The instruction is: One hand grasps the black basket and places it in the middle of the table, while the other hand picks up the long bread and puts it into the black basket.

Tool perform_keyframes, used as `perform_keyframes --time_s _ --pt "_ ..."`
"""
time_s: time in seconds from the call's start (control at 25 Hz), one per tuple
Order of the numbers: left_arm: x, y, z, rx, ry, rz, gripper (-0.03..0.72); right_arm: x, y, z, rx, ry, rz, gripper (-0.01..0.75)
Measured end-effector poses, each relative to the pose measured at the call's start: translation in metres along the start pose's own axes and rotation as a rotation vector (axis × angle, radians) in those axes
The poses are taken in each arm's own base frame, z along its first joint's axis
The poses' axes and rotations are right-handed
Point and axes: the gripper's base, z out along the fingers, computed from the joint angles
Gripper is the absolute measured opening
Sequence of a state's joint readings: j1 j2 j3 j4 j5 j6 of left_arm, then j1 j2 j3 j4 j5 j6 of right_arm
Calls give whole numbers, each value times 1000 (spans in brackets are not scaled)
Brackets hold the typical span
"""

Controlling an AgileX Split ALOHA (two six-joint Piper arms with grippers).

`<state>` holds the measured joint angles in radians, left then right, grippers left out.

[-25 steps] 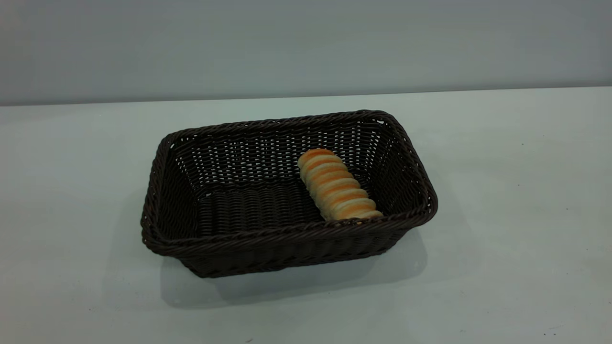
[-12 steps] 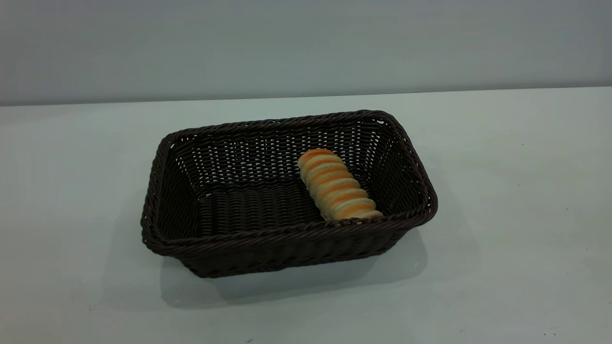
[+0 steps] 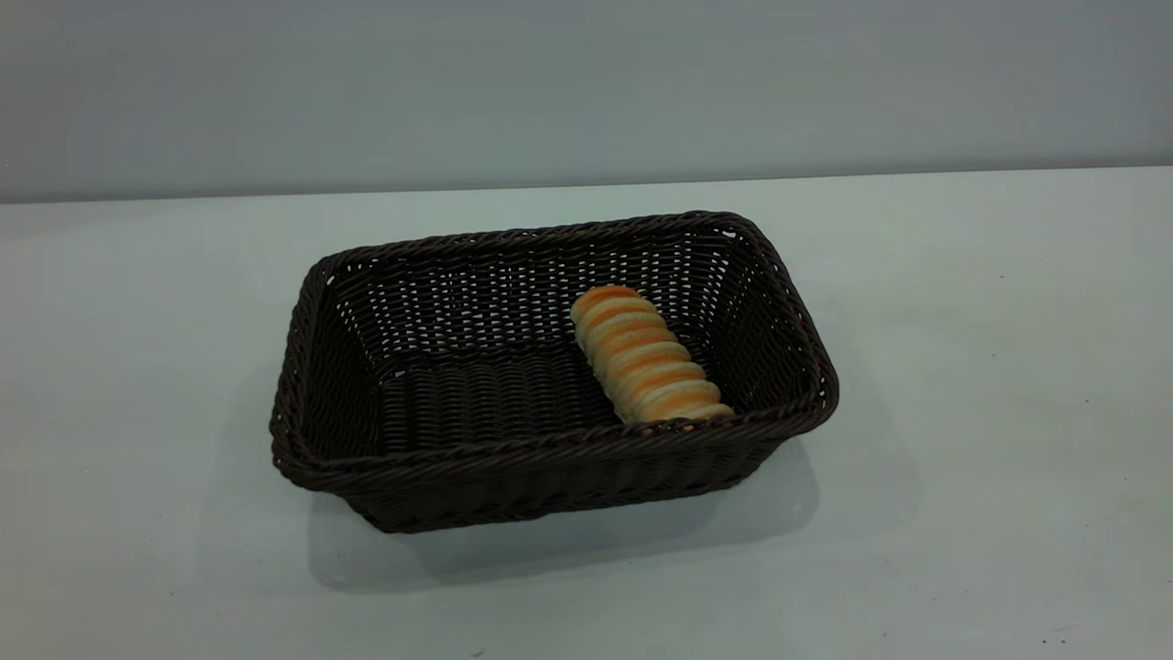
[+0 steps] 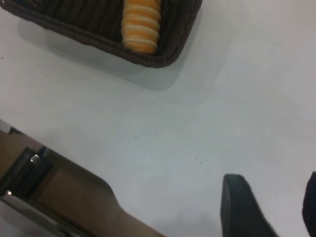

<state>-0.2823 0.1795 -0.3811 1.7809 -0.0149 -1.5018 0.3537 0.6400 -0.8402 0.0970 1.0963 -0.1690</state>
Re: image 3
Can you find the striped orange bread roll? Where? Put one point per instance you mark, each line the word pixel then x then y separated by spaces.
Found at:
pixel 641 357

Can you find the black woven wicker basket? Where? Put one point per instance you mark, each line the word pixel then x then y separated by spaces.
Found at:
pixel 513 458

